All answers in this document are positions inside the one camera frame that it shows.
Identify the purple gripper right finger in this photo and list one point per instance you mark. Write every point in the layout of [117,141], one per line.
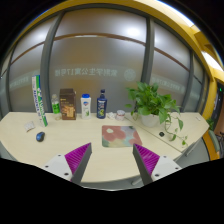
[151,166]

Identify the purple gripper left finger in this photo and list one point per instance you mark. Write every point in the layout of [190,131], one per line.
[71,166]

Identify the floral mouse pad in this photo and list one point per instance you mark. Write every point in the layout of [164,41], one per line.
[119,136]

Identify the blue computer mouse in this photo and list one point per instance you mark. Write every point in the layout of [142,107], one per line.
[40,136]

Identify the brown carton box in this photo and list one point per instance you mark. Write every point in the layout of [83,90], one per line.
[68,104]

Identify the small white jar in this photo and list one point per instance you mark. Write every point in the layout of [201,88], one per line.
[120,114]

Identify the small white wrapper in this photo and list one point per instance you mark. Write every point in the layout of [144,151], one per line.
[111,115]

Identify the potted green plant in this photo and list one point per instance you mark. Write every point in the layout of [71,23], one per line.
[148,102]

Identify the clear green-label bottle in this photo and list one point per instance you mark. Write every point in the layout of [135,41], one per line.
[56,107]

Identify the crumpled white packet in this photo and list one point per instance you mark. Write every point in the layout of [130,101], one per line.
[29,126]

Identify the white lotion bottle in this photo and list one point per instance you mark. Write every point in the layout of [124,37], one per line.
[86,106]

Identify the dark blue bottle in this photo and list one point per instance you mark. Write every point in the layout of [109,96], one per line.
[101,105]

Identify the green white tall box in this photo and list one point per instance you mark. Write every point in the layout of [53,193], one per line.
[38,102]

